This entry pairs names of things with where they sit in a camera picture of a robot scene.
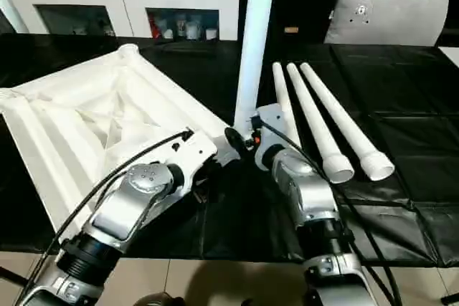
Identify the white plastic table top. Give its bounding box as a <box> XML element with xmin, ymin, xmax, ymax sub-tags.
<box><xmin>0</xmin><ymin>44</ymin><xmax>242</xmax><ymax>239</ymax></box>

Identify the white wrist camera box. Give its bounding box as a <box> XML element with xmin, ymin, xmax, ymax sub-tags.
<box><xmin>153</xmin><ymin>130</ymin><xmax>218</xmax><ymax>193</ymax></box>
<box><xmin>251</xmin><ymin>104</ymin><xmax>292</xmax><ymax>172</ymax></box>

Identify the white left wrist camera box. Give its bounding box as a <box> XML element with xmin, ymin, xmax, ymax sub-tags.
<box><xmin>153</xmin><ymin>130</ymin><xmax>218</xmax><ymax>193</ymax></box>

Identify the grey white pillow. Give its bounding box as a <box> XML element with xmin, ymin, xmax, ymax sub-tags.
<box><xmin>324</xmin><ymin>0</ymin><xmax>451</xmax><ymax>47</ymax></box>

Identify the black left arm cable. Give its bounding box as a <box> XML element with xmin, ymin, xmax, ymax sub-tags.
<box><xmin>14</xmin><ymin>128</ymin><xmax>194</xmax><ymax>300</ymax></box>

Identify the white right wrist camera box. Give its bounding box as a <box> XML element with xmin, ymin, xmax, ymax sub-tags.
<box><xmin>251</xmin><ymin>104</ymin><xmax>292</xmax><ymax>172</ymax></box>

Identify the black metal floor bar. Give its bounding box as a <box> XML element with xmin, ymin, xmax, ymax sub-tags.
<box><xmin>0</xmin><ymin>267</ymin><xmax>31</xmax><ymax>287</ymax></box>

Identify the black work mat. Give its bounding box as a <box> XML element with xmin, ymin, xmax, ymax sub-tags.
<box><xmin>0</xmin><ymin>32</ymin><xmax>459</xmax><ymax>267</ymax></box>

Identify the white board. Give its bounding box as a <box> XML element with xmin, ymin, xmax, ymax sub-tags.
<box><xmin>437</xmin><ymin>47</ymin><xmax>459</xmax><ymax>67</ymax></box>

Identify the white plastic table leg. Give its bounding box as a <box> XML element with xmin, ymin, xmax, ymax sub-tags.
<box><xmin>285</xmin><ymin>62</ymin><xmax>356</xmax><ymax>184</ymax></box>
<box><xmin>233</xmin><ymin>0</ymin><xmax>279</xmax><ymax>142</ymax></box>
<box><xmin>299</xmin><ymin>62</ymin><xmax>396</xmax><ymax>182</ymax></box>
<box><xmin>271</xmin><ymin>62</ymin><xmax>303</xmax><ymax>150</ymax></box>

